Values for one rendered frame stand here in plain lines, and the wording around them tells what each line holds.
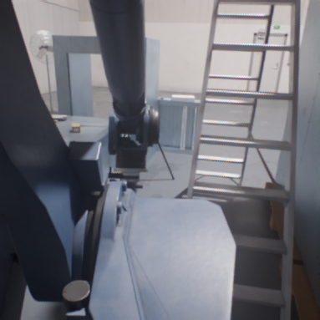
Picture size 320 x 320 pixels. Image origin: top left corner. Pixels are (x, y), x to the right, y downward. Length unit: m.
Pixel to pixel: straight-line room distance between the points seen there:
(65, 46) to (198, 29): 7.86
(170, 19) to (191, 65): 1.77
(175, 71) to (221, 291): 10.85
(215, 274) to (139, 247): 0.17
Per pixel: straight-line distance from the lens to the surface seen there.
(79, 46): 3.77
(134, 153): 1.11
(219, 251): 0.69
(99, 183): 0.72
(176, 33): 11.32
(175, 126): 4.29
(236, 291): 1.46
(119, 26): 0.70
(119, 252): 0.66
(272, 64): 11.19
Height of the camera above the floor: 1.42
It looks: 21 degrees down
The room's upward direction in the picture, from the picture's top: 2 degrees clockwise
